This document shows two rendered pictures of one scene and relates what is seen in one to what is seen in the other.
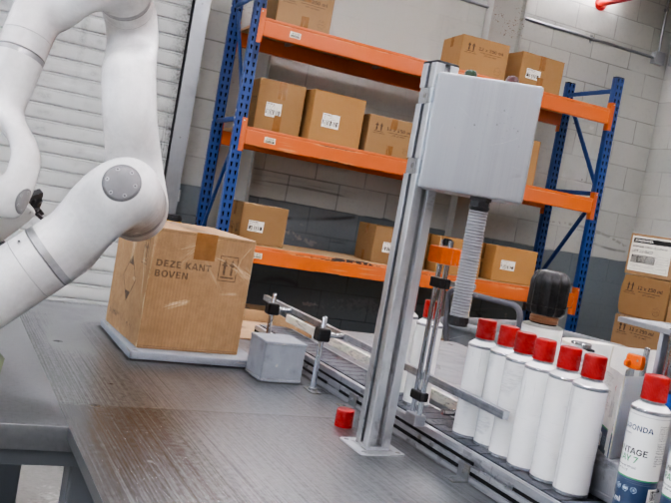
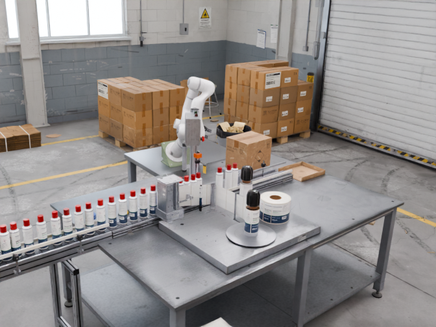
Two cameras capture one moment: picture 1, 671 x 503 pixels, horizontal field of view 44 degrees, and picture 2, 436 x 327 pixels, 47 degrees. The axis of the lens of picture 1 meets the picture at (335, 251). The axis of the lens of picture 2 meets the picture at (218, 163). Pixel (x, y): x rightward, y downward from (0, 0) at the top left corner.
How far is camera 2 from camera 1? 3.68 m
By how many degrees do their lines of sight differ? 75
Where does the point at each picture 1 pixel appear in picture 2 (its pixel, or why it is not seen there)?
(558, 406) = not seen: hidden behind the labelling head
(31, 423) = (157, 172)
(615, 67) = not seen: outside the picture
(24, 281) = (175, 146)
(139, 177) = (179, 128)
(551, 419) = not seen: hidden behind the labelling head
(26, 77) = (187, 103)
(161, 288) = (228, 153)
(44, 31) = (191, 92)
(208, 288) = (237, 155)
